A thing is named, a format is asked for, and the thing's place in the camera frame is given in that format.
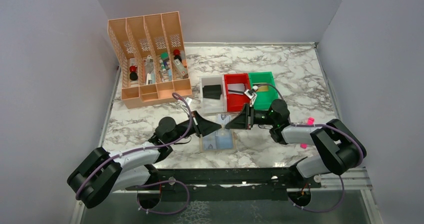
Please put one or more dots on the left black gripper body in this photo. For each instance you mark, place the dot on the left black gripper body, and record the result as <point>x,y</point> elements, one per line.
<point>183,128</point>

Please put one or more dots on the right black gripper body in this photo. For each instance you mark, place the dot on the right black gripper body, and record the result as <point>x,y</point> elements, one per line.
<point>261,117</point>

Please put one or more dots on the beige card holder wallet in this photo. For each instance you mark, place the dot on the beige card holder wallet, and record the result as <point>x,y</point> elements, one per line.
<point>222,139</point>

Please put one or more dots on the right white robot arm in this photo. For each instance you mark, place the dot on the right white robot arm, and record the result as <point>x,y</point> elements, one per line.
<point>338,149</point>

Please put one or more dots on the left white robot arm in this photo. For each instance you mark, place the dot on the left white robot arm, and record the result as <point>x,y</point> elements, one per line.
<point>103,172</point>

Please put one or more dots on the gold card in green bin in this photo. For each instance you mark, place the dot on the gold card in green bin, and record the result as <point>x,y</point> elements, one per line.
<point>263,88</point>

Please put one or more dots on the silver card in red bin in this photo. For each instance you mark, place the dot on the silver card in red bin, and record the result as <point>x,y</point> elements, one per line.
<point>238,88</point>

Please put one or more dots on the black cards in white bin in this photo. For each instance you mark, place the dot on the black cards in white bin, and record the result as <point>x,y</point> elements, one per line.
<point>212,91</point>

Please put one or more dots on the red plastic bin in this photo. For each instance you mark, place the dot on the red plastic bin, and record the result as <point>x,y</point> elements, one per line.
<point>236,101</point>

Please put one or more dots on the green plastic bin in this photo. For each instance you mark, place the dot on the green plastic bin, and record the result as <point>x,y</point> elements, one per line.
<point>264,99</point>

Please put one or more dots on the white plastic bin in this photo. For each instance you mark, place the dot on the white plastic bin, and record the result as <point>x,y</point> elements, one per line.
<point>212,106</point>

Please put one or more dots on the pink marker pen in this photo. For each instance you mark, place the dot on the pink marker pen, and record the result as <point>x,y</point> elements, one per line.
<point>309,124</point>

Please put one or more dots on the white box in organizer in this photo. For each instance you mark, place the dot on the white box in organizer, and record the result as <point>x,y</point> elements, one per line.
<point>179,68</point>

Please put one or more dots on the red capped black bottle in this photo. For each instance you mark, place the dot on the red capped black bottle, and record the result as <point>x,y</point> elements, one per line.
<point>133,75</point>

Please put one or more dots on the silver items in organizer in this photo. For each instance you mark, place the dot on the silver items in organizer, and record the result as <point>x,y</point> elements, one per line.
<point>149,71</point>

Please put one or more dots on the green capped tube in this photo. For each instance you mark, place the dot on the green capped tube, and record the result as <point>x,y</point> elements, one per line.
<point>165,67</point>

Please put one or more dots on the red black small bottle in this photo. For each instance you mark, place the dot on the red black small bottle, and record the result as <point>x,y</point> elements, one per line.
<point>177,54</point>

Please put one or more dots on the peach desk file organizer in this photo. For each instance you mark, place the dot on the peach desk file organizer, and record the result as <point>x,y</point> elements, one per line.
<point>150,51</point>

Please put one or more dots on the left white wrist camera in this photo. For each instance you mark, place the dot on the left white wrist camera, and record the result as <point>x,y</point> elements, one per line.
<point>186,102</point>

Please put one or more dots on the black metal base rail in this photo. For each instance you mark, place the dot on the black metal base rail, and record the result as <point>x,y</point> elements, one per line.
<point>225,184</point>

